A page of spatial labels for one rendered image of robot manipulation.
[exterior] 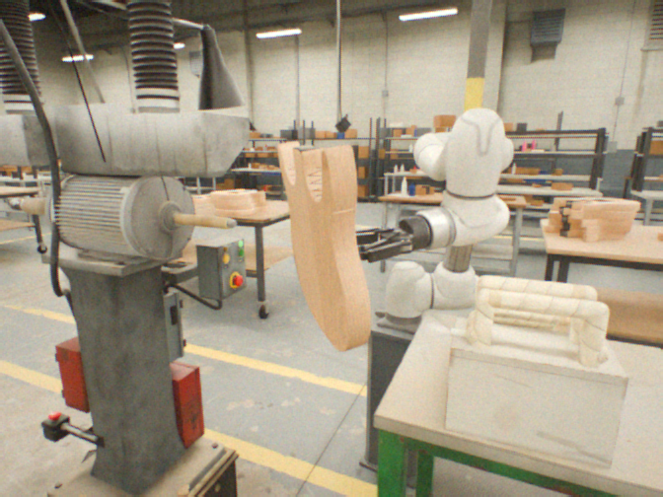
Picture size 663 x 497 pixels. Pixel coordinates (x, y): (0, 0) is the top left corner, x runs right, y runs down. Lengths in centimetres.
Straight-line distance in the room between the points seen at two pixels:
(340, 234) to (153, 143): 57
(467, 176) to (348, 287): 36
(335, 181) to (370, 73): 1210
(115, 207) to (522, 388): 108
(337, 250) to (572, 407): 47
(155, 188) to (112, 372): 63
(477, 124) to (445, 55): 1141
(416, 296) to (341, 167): 116
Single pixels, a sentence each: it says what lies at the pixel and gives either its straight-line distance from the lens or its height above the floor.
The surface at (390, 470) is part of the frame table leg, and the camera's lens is 98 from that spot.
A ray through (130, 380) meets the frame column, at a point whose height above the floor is 72.
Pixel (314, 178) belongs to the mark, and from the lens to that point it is 75.
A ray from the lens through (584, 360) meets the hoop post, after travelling 81.
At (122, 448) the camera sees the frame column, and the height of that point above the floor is 46.
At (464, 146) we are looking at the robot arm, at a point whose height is 145.
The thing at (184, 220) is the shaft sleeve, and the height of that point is 125.
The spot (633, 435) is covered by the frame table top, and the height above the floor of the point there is 93.
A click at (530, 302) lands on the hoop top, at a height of 120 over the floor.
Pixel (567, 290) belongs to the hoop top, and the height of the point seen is 120.
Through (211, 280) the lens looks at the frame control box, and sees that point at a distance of 151.
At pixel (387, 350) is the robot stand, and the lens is 179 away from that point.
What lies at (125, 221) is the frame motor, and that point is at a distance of 123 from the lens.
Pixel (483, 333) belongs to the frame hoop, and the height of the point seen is 113.
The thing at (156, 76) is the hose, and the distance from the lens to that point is 113.
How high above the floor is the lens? 145
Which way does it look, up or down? 14 degrees down
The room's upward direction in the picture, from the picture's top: straight up
